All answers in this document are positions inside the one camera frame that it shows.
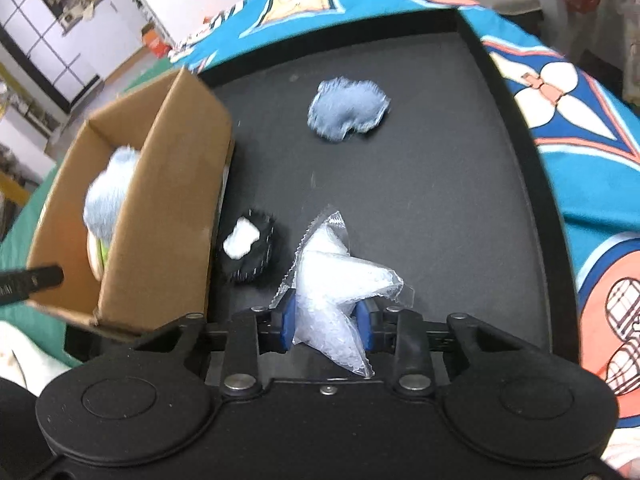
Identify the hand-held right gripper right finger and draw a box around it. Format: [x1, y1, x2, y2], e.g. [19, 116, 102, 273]
[355, 299, 551, 396]

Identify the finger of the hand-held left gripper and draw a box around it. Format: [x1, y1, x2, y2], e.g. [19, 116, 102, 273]
[34, 262, 65, 297]

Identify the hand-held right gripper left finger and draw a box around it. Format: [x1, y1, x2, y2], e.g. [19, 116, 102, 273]
[132, 290, 299, 396]

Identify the burger plush toy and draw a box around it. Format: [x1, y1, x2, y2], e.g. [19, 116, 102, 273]
[86, 232, 113, 281]

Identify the clear bag of white filling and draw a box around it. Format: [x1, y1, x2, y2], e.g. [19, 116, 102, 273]
[270, 210, 416, 378]

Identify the large fluffy blue plush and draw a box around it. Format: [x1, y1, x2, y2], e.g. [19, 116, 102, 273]
[82, 146, 142, 241]

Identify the black tray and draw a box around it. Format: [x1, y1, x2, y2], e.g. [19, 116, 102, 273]
[65, 7, 581, 376]

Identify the brown cardboard box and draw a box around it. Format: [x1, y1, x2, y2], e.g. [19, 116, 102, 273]
[25, 66, 236, 343]

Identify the black and white fuzzy toy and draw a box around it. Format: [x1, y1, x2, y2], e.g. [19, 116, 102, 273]
[216, 210, 277, 286]

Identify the yellow table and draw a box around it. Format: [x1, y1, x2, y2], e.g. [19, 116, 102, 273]
[0, 167, 32, 208]

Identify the black framed glass door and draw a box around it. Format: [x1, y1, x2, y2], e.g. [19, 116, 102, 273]
[0, 0, 103, 116]

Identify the orange cardboard box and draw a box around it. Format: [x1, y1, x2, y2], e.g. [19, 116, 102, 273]
[141, 22, 171, 58]

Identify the white kitchen cabinet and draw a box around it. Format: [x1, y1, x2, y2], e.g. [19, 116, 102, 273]
[30, 0, 168, 81]

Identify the blue printed blanket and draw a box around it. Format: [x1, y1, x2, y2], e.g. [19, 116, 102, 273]
[167, 0, 640, 428]

